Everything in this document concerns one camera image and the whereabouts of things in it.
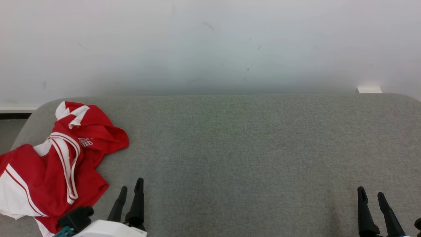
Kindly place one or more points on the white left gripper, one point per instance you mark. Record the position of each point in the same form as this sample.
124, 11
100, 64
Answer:
111, 229

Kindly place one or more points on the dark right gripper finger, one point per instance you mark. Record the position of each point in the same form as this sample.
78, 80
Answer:
391, 220
365, 217

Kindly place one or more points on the red and white garment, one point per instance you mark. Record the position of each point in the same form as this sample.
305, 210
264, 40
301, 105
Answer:
95, 135

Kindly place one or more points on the grey fabric sofa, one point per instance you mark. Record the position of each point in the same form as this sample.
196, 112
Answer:
236, 158

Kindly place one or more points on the small white block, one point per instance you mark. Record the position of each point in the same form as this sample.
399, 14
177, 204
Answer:
369, 89

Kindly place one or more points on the white and black baseboard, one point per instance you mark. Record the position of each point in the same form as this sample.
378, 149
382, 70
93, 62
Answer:
14, 112

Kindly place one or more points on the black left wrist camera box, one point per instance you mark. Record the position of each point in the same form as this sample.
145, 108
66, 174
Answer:
77, 217

